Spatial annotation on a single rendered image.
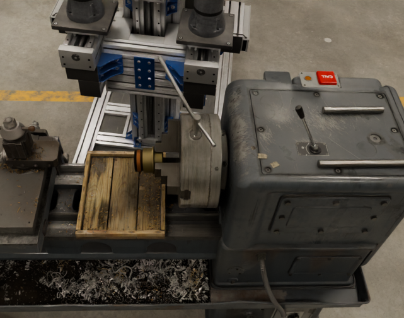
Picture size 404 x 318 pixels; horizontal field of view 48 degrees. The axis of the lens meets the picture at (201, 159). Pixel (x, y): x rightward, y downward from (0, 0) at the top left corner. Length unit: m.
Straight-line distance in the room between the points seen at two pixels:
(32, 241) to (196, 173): 0.58
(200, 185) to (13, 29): 2.86
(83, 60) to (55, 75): 1.62
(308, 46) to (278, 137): 2.57
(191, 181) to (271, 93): 0.40
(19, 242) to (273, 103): 0.93
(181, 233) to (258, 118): 0.49
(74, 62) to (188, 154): 0.75
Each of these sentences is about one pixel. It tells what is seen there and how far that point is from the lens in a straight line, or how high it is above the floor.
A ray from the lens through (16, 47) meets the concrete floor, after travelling 3.84.
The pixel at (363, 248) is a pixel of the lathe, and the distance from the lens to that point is 1.75.
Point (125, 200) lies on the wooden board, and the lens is 1.68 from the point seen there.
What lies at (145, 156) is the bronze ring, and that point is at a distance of 1.50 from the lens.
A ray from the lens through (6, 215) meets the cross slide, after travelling 1.62.
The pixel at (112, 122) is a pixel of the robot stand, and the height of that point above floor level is 0.21.
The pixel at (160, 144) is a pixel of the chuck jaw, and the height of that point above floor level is 1.14.
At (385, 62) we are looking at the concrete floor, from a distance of 4.03.
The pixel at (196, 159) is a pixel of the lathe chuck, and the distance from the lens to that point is 1.38.
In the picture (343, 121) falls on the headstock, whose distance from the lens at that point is 1.53.
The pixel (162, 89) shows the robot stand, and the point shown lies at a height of 0.85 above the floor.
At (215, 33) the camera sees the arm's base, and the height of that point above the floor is 1.18.
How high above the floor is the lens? 2.28
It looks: 51 degrees down
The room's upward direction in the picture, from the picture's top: 7 degrees clockwise
